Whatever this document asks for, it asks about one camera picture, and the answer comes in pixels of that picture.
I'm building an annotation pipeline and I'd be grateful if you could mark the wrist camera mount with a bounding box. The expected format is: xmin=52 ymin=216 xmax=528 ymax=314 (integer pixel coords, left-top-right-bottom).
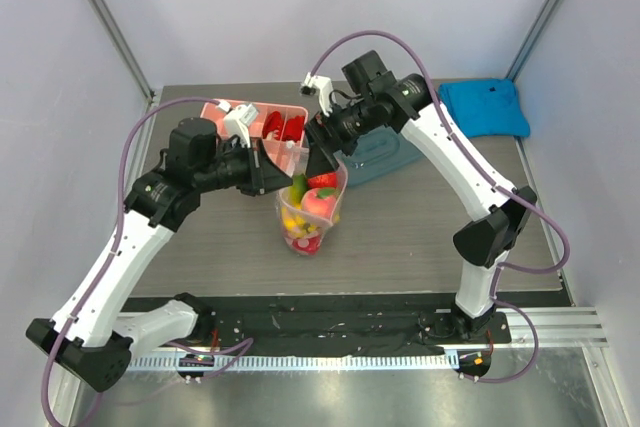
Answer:
xmin=299 ymin=72 xmax=333 ymax=117
xmin=216 ymin=100 xmax=258 ymax=147

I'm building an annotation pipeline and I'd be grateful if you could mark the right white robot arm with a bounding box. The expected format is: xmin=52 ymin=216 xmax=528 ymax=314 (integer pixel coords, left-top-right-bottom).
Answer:
xmin=300 ymin=51 xmax=537 ymax=342

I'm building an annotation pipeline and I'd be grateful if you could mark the folded blue cloth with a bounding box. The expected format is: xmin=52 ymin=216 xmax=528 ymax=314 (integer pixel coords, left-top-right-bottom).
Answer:
xmin=438 ymin=79 xmax=530 ymax=138

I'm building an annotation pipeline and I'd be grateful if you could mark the teal plastic fruit tray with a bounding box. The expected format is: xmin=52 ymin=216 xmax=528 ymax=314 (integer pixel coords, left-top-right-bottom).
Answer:
xmin=336 ymin=127 xmax=423 ymax=187

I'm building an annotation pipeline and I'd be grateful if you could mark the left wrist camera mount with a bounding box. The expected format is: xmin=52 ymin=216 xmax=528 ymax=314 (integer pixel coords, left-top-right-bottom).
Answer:
xmin=216 ymin=100 xmax=258 ymax=147

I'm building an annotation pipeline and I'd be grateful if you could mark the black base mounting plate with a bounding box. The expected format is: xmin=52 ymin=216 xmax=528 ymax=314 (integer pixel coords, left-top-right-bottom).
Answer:
xmin=197 ymin=293 xmax=512 ymax=357

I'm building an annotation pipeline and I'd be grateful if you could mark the red strawberry toy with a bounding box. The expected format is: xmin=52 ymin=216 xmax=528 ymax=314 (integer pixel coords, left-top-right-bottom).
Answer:
xmin=307 ymin=172 xmax=338 ymax=189

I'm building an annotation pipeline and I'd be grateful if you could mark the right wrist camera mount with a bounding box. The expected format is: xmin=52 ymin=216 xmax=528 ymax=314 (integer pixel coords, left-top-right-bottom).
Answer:
xmin=299 ymin=72 xmax=333 ymax=117

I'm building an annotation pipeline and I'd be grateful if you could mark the yellow bell pepper toy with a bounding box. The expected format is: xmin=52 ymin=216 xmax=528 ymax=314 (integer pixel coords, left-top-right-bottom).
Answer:
xmin=281 ymin=208 xmax=318 ymax=239

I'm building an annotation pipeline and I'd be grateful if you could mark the red fabric item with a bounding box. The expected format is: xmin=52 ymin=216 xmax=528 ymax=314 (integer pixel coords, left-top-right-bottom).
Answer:
xmin=281 ymin=115 xmax=305 ymax=143
xmin=262 ymin=111 xmax=285 ymax=141

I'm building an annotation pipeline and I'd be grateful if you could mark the pink peach toy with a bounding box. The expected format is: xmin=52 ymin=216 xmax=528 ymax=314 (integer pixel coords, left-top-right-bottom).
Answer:
xmin=301 ymin=188 xmax=338 ymax=220

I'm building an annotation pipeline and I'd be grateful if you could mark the white slotted cable duct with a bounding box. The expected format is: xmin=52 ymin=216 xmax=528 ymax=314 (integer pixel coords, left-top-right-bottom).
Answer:
xmin=128 ymin=350 xmax=459 ymax=373

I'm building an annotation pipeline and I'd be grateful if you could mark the red fabric item left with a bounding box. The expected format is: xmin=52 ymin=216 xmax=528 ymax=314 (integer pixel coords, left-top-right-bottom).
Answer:
xmin=262 ymin=111 xmax=285 ymax=141

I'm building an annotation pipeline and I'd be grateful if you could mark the clear pink zip top bag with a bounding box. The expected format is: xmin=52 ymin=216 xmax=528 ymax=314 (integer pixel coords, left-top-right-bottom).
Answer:
xmin=276 ymin=141 xmax=348 ymax=256

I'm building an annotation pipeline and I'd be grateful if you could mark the pink divided organizer box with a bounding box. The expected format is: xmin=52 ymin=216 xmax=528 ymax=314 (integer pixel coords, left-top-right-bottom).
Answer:
xmin=201 ymin=100 xmax=308 ymax=176

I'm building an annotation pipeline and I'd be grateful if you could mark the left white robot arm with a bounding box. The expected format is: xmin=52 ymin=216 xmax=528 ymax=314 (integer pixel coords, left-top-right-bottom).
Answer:
xmin=26 ymin=117 xmax=292 ymax=393

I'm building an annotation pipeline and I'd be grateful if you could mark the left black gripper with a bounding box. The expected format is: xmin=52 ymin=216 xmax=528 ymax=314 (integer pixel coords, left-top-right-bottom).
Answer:
xmin=195 ymin=137 xmax=293 ymax=197

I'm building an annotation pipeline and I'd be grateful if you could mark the green lime toy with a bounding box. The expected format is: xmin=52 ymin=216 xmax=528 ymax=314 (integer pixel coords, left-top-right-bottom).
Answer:
xmin=289 ymin=174 xmax=308 ymax=207

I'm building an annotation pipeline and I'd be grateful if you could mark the red fabric item right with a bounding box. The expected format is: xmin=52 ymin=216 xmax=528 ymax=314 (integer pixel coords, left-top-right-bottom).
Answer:
xmin=281 ymin=115 xmax=305 ymax=143

